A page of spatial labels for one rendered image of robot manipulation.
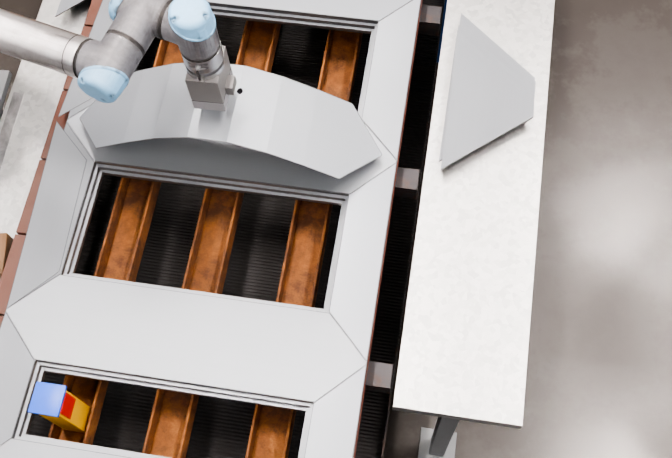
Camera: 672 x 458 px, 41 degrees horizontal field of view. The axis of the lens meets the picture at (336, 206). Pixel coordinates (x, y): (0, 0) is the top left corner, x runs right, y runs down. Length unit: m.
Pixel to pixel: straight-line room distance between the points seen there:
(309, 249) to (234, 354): 0.36
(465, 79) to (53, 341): 1.07
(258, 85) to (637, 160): 1.51
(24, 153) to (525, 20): 1.25
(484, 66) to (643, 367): 1.07
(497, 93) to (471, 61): 0.10
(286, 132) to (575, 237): 1.27
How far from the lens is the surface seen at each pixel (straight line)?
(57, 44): 1.66
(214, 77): 1.72
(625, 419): 2.73
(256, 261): 2.19
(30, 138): 2.32
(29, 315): 1.95
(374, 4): 2.16
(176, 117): 1.86
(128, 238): 2.13
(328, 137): 1.88
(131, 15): 1.64
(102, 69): 1.60
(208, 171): 1.97
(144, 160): 2.01
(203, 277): 2.06
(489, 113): 2.09
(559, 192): 2.91
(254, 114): 1.84
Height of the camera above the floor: 2.59
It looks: 66 degrees down
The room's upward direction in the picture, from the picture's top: 5 degrees counter-clockwise
